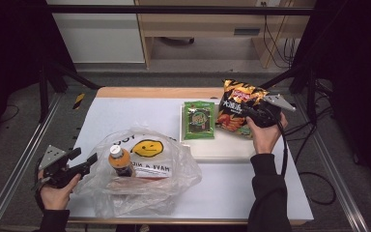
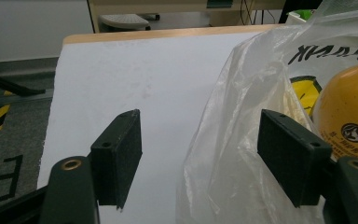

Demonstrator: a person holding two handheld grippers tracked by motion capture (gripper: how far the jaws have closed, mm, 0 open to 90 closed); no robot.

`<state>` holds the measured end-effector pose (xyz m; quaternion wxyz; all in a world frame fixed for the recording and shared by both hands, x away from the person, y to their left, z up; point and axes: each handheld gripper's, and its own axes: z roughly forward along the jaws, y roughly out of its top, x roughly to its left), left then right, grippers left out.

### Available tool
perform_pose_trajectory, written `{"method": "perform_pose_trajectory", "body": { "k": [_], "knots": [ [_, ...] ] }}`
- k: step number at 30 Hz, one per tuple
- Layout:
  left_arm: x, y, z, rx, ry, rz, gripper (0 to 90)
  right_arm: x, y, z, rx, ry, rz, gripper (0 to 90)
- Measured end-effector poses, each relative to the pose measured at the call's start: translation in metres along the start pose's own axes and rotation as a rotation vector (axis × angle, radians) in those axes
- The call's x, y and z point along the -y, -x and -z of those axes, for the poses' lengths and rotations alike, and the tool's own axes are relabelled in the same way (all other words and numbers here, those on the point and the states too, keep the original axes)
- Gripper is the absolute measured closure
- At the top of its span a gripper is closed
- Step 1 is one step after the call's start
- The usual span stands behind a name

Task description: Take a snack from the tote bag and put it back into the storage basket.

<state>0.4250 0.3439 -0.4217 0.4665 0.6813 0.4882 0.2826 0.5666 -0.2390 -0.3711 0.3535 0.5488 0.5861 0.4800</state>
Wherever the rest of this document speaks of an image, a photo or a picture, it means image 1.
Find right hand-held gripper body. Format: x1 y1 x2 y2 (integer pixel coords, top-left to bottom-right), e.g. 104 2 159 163
246 93 298 129

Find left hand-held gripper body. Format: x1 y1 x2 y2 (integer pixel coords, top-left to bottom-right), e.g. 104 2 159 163
33 144 90 189

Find orange juice bottle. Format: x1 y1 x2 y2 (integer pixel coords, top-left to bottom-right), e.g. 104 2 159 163
107 144 136 178

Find black orange chip bag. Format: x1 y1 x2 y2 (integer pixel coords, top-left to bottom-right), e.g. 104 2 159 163
214 78 271 140

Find brown rectangular box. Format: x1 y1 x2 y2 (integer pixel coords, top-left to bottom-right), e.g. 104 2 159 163
105 175 172 195

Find white plastic tray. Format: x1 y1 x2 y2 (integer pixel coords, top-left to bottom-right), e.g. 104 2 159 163
179 102 259 162

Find green seaweed snack packet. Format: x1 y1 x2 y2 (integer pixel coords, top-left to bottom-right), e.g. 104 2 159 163
183 100 216 141

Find clear plastic bag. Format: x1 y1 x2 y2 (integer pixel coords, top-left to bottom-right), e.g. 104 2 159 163
73 127 204 219

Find person's right hand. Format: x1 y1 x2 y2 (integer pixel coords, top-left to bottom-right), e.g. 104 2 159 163
245 112 289 156

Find person's left hand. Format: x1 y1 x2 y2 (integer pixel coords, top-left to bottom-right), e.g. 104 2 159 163
37 169 82 212

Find yellow black floor tape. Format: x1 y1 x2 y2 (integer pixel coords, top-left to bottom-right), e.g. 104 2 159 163
72 93 87 111

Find black metal stand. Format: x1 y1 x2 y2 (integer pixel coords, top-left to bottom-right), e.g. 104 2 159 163
38 60 101 124
256 62 321 126

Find white table mat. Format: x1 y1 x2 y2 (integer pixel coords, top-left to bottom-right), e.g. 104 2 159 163
67 97 315 223

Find light wooden desk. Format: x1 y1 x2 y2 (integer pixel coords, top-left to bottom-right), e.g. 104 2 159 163
134 0 317 70

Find white cabinet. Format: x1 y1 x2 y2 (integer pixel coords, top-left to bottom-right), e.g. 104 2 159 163
46 0 146 65

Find black horizontal bar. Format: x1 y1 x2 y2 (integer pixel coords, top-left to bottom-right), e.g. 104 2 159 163
46 4 315 16

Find aluminium floor rail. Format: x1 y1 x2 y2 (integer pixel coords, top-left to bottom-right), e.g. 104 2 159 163
0 92 64 232
293 96 371 232

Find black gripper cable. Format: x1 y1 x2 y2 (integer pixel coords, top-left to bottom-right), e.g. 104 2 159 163
277 121 338 207
33 179 46 211

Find black floor cables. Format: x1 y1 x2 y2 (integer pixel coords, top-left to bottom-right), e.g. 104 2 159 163
283 105 335 166

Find hanging black cables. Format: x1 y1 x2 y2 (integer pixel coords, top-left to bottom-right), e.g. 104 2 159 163
262 2 300 70

